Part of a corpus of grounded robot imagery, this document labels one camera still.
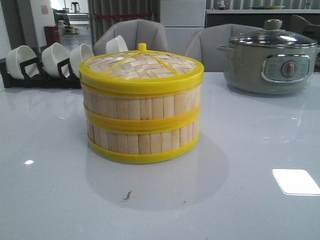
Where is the white bowl rightmost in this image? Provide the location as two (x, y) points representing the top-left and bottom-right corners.
(105, 35), (128, 54)

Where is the green electric cooking pot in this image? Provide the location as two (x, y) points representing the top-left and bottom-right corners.
(216, 42), (320, 95)

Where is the black dish rack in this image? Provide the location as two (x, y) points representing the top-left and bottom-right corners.
(0, 57), (81, 89)

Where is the red bin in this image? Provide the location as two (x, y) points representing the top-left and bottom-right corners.
(44, 25), (60, 47)

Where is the bamboo steamer base tier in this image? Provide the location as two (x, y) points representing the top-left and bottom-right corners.
(87, 119), (201, 164)

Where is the grey chair right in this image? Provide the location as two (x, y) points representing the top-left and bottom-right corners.
(183, 23), (260, 72)

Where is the white bowl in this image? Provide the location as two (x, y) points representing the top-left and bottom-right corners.
(105, 35), (128, 54)
(69, 43), (94, 78)
(5, 45), (37, 80)
(41, 42), (69, 78)

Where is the grey chair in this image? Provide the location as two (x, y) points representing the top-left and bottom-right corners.
(92, 19), (169, 55)
(183, 23), (260, 72)

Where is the white bowl far left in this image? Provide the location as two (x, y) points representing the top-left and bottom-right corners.
(5, 45), (37, 80)

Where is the woven bamboo steamer lid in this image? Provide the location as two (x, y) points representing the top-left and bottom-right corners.
(79, 43), (204, 97)

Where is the glass pot lid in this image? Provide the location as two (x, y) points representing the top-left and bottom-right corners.
(229, 19), (318, 48)

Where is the grey chair left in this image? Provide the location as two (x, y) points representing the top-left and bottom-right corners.
(92, 19), (169, 55)

